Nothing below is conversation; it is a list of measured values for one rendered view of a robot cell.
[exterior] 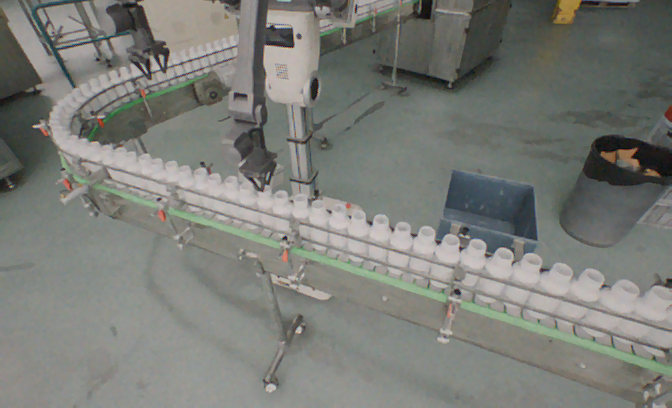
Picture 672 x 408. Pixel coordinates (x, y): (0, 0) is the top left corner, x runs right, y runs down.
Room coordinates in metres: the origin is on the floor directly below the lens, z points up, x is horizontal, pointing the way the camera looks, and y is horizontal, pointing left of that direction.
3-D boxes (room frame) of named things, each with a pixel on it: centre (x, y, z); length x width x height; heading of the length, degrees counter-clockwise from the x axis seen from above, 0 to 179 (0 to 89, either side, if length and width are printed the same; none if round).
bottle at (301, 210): (0.70, 0.09, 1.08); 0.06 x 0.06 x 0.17
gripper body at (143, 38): (1.06, 0.55, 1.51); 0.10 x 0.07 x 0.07; 157
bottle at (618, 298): (0.38, -0.61, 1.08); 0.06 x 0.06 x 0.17
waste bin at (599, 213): (1.56, -1.80, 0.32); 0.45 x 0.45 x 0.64
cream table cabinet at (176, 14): (4.79, 1.83, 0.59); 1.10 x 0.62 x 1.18; 138
